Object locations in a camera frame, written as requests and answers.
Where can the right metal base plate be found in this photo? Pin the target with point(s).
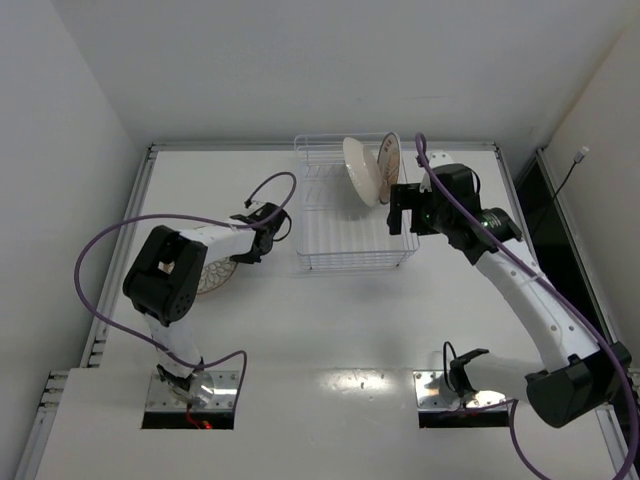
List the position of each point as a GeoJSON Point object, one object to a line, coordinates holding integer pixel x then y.
{"type": "Point", "coordinates": [434, 396]}

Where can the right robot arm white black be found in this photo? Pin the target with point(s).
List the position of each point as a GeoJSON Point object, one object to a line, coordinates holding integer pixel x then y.
{"type": "Point", "coordinates": [577, 369]}

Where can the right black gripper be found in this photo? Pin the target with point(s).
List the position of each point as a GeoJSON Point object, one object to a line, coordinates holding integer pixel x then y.
{"type": "Point", "coordinates": [400, 209]}

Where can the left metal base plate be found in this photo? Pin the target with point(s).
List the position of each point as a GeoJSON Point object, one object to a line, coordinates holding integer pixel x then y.
{"type": "Point", "coordinates": [208, 391]}

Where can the metal base plate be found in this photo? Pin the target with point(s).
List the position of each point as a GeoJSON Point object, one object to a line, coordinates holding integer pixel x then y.
{"type": "Point", "coordinates": [434, 396]}
{"type": "Point", "coordinates": [208, 391]}

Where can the white wire dish rack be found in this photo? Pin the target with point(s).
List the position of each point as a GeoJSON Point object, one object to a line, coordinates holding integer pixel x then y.
{"type": "Point", "coordinates": [336, 230]}

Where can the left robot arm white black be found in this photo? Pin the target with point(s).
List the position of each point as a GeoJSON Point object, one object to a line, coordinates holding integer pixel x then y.
{"type": "Point", "coordinates": [163, 280]}

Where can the flower pattern plate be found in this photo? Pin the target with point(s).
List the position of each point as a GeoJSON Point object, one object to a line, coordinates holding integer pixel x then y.
{"type": "Point", "coordinates": [363, 170]}
{"type": "Point", "coordinates": [215, 274]}

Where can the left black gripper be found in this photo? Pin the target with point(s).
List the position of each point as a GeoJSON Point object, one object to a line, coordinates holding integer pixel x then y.
{"type": "Point", "coordinates": [257, 220]}

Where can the glass plate orange sunburst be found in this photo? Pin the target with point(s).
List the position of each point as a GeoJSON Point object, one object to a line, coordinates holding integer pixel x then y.
{"type": "Point", "coordinates": [389, 161]}

